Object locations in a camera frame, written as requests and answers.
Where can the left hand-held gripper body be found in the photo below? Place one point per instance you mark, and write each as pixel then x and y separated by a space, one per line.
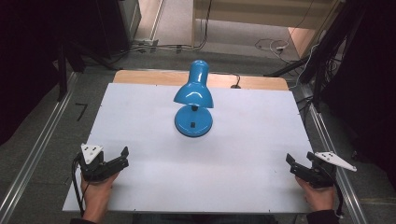
pixel 93 165

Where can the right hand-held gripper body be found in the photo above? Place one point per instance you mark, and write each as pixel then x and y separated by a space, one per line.
pixel 320 171

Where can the blue desk lamp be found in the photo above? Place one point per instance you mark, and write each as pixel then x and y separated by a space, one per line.
pixel 194 93

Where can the person's right hand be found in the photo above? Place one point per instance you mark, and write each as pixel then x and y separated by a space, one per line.
pixel 319 197

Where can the person's left hand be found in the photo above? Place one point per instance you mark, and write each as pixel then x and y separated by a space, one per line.
pixel 98 196

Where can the black metal stand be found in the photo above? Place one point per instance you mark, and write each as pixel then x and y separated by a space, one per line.
pixel 62 68

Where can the grey power strip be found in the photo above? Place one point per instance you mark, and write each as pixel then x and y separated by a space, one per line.
pixel 146 43

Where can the wooden cabinet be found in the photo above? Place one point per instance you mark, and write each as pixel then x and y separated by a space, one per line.
pixel 303 39

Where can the dark cabinet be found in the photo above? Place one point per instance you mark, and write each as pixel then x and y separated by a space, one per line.
pixel 120 25

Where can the aluminium floor rail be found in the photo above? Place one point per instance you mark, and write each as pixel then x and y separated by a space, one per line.
pixel 336 155
pixel 34 155

